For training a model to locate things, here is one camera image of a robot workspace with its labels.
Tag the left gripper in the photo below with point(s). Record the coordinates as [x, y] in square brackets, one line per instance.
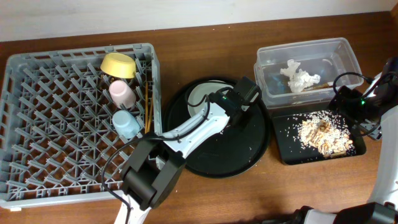
[237, 115]

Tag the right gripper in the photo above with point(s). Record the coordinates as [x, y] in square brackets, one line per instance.
[342, 101]

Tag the gold foil wrapper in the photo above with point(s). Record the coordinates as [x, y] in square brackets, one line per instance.
[318, 87]

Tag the food scraps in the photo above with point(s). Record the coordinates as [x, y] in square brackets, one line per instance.
[323, 132]

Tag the grey plate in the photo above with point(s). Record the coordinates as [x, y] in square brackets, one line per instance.
[196, 95]

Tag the white napkin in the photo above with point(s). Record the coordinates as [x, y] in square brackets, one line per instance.
[298, 78]

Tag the blue cup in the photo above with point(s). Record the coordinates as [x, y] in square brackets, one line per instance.
[125, 124]

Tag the pink cup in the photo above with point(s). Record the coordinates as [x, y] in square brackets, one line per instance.
[122, 94]

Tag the yellow bowl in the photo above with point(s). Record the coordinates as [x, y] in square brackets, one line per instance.
[118, 65]

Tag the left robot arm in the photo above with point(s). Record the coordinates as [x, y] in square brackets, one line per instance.
[155, 165]

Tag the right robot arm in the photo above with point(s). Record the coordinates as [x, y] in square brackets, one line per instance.
[379, 103]

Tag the grey dishwasher rack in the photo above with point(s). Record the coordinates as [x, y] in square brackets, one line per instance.
[56, 124]

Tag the clear plastic bin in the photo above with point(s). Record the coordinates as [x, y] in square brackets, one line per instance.
[327, 58]

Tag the round black tray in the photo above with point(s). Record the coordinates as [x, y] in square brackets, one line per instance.
[230, 153]

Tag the black rectangular tray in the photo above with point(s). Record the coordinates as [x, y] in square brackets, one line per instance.
[292, 152]

